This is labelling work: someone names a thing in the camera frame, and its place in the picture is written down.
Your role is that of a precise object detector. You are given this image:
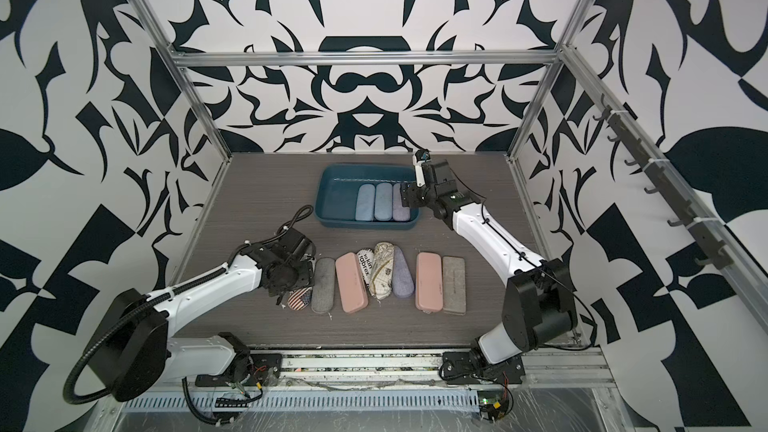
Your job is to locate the newspaper flag print glasses case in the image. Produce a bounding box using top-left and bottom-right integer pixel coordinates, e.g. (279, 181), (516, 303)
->
(287, 287), (313, 311)

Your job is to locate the blue denim glasses case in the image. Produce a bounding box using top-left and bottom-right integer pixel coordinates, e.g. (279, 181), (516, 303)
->
(374, 182), (393, 222)

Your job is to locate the light blue fabric glasses case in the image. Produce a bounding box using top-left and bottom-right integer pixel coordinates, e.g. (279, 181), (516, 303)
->
(355, 184), (376, 222)

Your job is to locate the lavender fabric glasses case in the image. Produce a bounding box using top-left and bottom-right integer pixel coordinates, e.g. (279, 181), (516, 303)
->
(392, 183), (411, 222)
(392, 246), (415, 299)

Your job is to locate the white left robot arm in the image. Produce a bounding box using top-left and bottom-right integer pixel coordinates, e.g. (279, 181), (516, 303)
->
(63, 225), (316, 404)

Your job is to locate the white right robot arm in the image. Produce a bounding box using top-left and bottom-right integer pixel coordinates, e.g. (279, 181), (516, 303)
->
(401, 150), (578, 365)

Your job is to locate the pink glasses case left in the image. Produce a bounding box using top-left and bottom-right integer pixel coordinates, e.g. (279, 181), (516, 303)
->
(335, 252), (369, 314)

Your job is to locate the pink glasses case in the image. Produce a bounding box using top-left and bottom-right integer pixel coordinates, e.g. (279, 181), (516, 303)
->
(335, 252), (369, 314)
(415, 252), (444, 313)

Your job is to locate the teal plastic storage box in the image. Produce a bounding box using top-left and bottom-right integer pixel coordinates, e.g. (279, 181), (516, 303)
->
(314, 163), (421, 230)

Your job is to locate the pink glasses case right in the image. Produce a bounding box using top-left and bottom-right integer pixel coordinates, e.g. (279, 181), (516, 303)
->
(415, 252), (444, 313)

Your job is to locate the text print glasses case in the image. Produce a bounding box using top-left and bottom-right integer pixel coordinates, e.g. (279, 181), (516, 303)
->
(356, 248), (375, 296)

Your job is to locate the map print glasses case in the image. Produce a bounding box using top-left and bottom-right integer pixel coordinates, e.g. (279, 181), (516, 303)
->
(369, 242), (395, 300)

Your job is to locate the grey felt flat glasses case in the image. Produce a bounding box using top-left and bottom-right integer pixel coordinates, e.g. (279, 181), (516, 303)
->
(442, 256), (467, 315)

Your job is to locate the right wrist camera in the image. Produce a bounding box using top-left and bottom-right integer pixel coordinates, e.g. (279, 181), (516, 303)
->
(413, 149), (434, 187)

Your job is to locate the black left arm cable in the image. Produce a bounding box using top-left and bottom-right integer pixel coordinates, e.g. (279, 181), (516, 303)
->
(62, 203), (316, 406)

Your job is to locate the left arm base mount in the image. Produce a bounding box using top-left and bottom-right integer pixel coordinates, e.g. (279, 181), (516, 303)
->
(194, 351), (283, 387)

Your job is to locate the aluminium frame back crossbar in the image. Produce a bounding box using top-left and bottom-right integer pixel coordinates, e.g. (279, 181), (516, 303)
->
(171, 50), (557, 67)

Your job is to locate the white slotted cable duct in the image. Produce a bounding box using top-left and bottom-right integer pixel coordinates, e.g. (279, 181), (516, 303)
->
(119, 389), (481, 414)

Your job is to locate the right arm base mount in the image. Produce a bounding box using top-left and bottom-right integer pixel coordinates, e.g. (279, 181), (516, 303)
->
(438, 349), (525, 385)

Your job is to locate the aluminium frame corner post left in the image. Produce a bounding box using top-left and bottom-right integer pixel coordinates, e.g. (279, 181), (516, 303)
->
(127, 0), (232, 162)

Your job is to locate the aluminium frame corner post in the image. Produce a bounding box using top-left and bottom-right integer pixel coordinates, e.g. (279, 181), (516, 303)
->
(506, 0), (595, 162)
(127, 0), (232, 162)

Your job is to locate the black wall hook rack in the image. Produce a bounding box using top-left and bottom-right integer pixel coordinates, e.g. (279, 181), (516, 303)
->
(597, 106), (734, 270)

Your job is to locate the aluminium frame corner post right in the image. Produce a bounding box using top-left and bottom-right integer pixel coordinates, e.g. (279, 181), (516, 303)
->
(506, 0), (595, 162)

